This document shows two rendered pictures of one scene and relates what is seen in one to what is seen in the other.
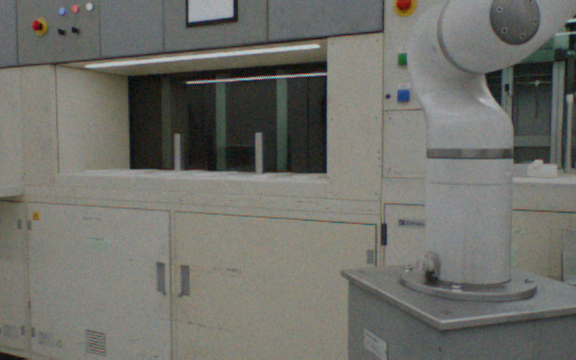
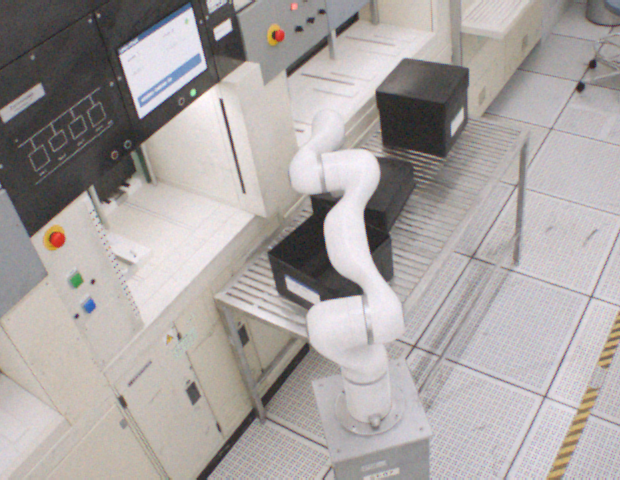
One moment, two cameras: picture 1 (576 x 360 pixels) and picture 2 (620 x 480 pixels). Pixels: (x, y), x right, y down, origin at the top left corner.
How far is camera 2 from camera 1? 1.74 m
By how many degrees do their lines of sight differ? 77
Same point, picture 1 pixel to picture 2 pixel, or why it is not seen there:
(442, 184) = (378, 390)
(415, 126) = (106, 317)
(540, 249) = (204, 316)
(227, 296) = not seen: outside the picture
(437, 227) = (377, 405)
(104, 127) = not seen: outside the picture
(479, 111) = (382, 352)
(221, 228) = not seen: outside the picture
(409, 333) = (405, 448)
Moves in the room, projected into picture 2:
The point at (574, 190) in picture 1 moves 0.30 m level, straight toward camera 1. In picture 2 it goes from (206, 270) to (279, 303)
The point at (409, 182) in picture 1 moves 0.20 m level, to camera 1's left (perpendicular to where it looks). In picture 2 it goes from (122, 355) to (102, 411)
